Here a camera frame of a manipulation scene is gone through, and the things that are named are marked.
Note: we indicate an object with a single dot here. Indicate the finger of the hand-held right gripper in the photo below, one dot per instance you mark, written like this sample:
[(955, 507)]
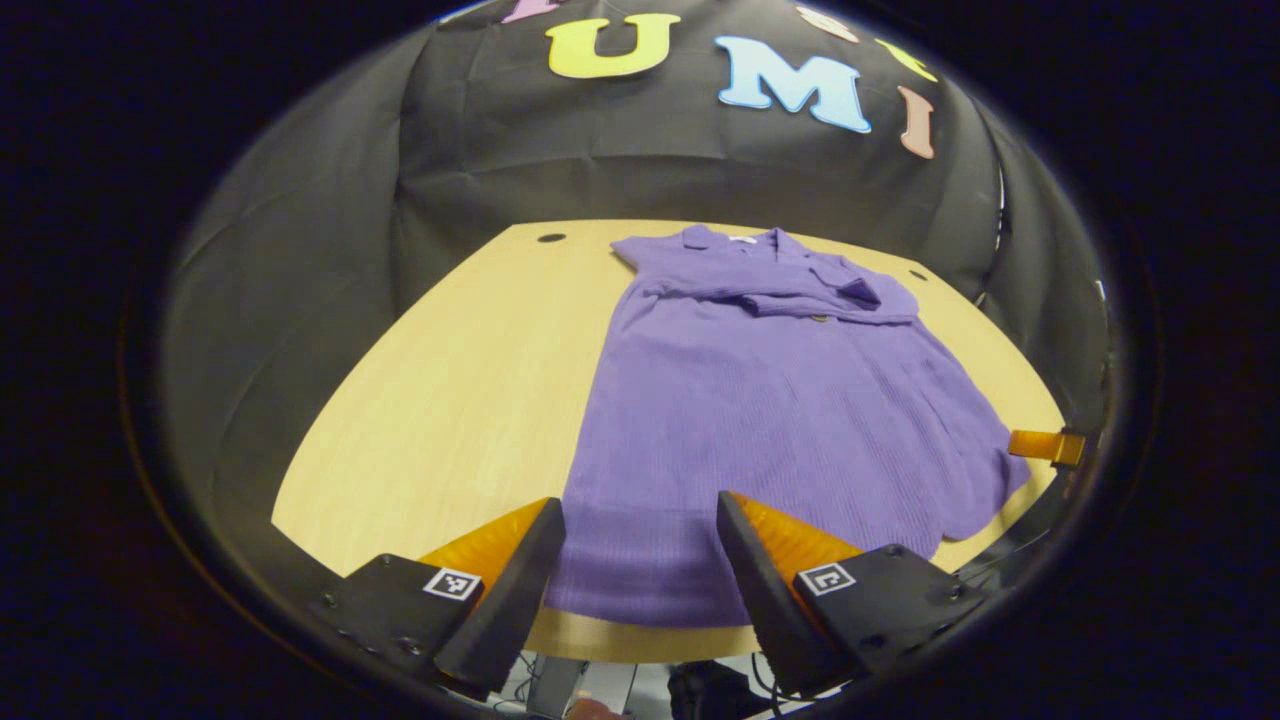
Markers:
[(1040, 445)]

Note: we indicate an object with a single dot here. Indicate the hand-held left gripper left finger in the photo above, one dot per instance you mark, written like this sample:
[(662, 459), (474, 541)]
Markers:
[(510, 610)]

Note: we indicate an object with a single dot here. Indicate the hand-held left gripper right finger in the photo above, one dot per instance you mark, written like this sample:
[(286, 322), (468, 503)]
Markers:
[(765, 610)]

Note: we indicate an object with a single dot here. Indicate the purple knit shirt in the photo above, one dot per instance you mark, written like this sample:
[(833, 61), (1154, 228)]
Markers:
[(780, 420)]

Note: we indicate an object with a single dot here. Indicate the grey table leg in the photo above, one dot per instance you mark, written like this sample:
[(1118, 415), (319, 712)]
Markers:
[(555, 685)]

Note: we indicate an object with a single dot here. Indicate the dark object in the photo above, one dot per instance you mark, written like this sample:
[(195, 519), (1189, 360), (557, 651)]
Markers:
[(710, 692)]

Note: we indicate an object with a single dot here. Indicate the black backdrop cloth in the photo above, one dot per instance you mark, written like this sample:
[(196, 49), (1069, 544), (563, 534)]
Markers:
[(500, 170)]

